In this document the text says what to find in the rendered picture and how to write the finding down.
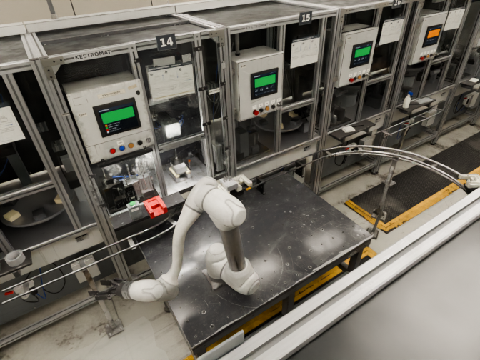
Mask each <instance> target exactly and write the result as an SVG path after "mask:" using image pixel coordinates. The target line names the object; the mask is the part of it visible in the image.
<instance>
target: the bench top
mask: <svg viewBox="0 0 480 360"><path fill-rule="evenodd" d="M264 193H265V194H264V195H263V194H262V193H261V192H259V191H258V190H257V189H256V186H255V187H254V188H252V189H249V190H247V191H244V194H242V195H241V196H238V197H236V198H237V199H238V200H239V201H240V202H241V203H242V204H243V205H244V207H245V209H246V218H245V220H244V222H243V223H242V224H241V225H240V226H239V231H240V235H241V242H242V246H243V250H244V257H245V258H247V259H248V260H249V262H250V264H251V265H252V267H253V269H254V271H255V272H256V273H257V274H258V276H259V287H258V289H257V290H256V291H255V292H254V293H253V294H250V295H244V294H240V293H239V292H237V291H235V290H234V289H232V288H231V287H230V286H229V285H228V284H224V285H223V286H221V287H219V288H218V289H217V290H216V291H214V290H213V289H212V285H211V284H210V283H209V281H208V279H207V278H206V277H205V276H204V275H203V274H202V270H204V269H206V262H205V256H206V251H207V249H208V248H209V247H210V246H211V245H212V244H214V243H223V242H222V239H221V234H220V231H219V229H218V228H217V227H216V226H215V224H214V222H213V221H212V220H211V218H210V217H209V215H208V214H207V213H206V212H205V211H203V212H202V213H201V215H200V216H199V217H198V219H197V220H196V221H195V222H194V223H193V224H192V225H191V227H190V228H189V230H188V231H187V233H186V237H185V240H184V254H183V261H182V266H181V271H180V273H179V277H178V283H179V284H178V286H179V294H178V295H177V297H176V298H175V299H172V300H171V301H168V304H169V306H170V308H171V310H172V312H173V314H174V316H175V318H176V320H177V322H178V324H179V326H180V328H181V330H182V331H183V333H184V336H185V337H186V340H187V341H188V343H189V346H190V347H191V350H192V351H194V350H195V349H197V348H199V347H200V346H202V345H203V344H205V343H206V342H208V341H210V340H212V339H213V338H214V337H216V336H218V335H219V334H221V333H223V332H224V331H226V330H227V329H229V328H231V327H232V326H234V325H235V324H237V323H239V322H240V321H242V320H244V319H245V318H246V317H248V316H250V315H252V314H253V313H255V312H256V311H258V310H259V309H261V308H263V307H265V306H266V305H267V304H270V303H271V302H272V301H274V300H276V299H277V298H279V297H280V296H282V295H284V294H285V293H287V292H288V291H290V290H292V289H293V288H295V287H297V286H298V285H299V284H302V283H303V282H305V281H306V280H308V279H310V278H311V277H313V276H314V275H316V274H317V273H319V272H320V271H322V270H324V269H325V268H327V267H328V266H331V265H332V264H334V263H335V262H337V261H338V260H340V259H342V258H343V257H345V256H346V255H348V254H350V253H351V252H353V251H354V250H356V249H358V248H359V247H360V246H363V245H364V244H366V243H367V242H369V241H371V240H372V238H373V237H374V236H373V235H371V234H370V233H369V232H368V231H366V230H365V229H363V228H362V227H360V226H359V225H358V224H356V223H355V222H354V221H352V220H351V219H350V218H349V217H347V216H345V215H344V214H343V213H341V212H340V211H339V210H338V209H336V208H335V207H333V206H332V205H331V204H329V203H328V202H327V201H325V200H324V199H322V198H321V197H320V196H318V195H317V194H315V193H314V192H313V191H312V190H310V189H309V188H307V187H306V186H304V185H303V184H302V183H301V182H299V181H298V180H296V179H295V178H294V177H293V176H291V175H290V174H288V173H287V174H284V175H282V176H279V177H277V178H275V179H272V180H271V181H268V182H266V184H265V185H264ZM314 197H315V198H314ZM303 213H305V214H304V215H303ZM332 223H333V224H332ZM282 224H284V225H282ZM171 226H173V224H172V223H171V222H169V221H168V220H166V221H165V222H163V223H162V224H159V225H158V226H156V227H154V228H153V229H151V230H148V231H146V232H144V233H142V234H139V235H137V236H135V239H136V241H137V243H141V242H143V241H146V240H147V239H150V238H152V237H154V236H156V235H158V234H160V233H161V232H163V231H165V230H167V229H168V228H170V227H171ZM175 227H176V226H175ZM175 227H173V228H172V229H170V230H168V231H167V232H165V233H164V234H162V235H160V236H158V237H156V238H155V239H152V240H150V241H148V242H145V243H143V244H140V245H139V247H140V249H141V251H142V253H143V255H144V257H145V259H146V261H147V263H148V265H149V266H150V268H151V270H152V272H153V274H154V276H155V278H156V280H157V279H158V278H159V277H160V276H161V275H162V274H166V273H167V272H168V271H169V270H170V268H171V265H172V244H173V235H174V230H175ZM187 320H189V322H188V323H187V322H186V321H187ZM211 325H214V327H213V328H211Z"/></svg>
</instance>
